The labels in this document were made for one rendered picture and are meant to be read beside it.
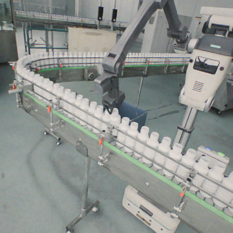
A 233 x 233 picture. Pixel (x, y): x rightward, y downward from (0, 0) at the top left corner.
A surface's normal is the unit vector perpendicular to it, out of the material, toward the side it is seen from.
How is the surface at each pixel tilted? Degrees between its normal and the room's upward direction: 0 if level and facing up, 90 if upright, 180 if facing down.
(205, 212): 90
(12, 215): 0
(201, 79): 90
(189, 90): 90
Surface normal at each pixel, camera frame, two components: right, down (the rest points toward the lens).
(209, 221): -0.62, 0.32
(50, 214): 0.13, -0.86
